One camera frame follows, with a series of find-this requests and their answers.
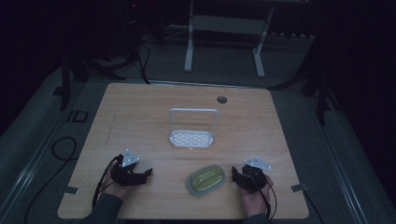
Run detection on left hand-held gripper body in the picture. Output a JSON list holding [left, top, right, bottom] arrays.
[[110, 148, 145, 188]]

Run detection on white desk frame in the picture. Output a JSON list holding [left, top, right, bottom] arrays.
[[183, 0, 276, 79]]

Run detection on black floor cable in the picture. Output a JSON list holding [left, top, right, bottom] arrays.
[[23, 136, 78, 224]]

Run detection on white slotted rack with handle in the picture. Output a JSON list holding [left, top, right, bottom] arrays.
[[168, 107, 219, 150]]

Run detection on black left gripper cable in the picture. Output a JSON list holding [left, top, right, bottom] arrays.
[[92, 154, 123, 209]]

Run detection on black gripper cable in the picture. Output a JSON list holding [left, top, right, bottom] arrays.
[[92, 154, 123, 209], [254, 175, 278, 220]]

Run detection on black tripod stand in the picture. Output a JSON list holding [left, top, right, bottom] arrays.
[[59, 46, 148, 112], [270, 62, 342, 127]]

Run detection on person's right hand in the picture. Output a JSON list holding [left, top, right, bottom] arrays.
[[239, 174, 276, 207]]

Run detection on person's left hand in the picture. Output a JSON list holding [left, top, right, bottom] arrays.
[[101, 169, 135, 201]]

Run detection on yellow-green soap bar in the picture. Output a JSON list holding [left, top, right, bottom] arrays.
[[191, 166, 222, 192]]

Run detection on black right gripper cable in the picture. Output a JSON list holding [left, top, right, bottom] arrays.
[[254, 175, 278, 220]]

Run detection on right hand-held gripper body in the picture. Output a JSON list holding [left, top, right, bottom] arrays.
[[242, 156, 273, 194]]

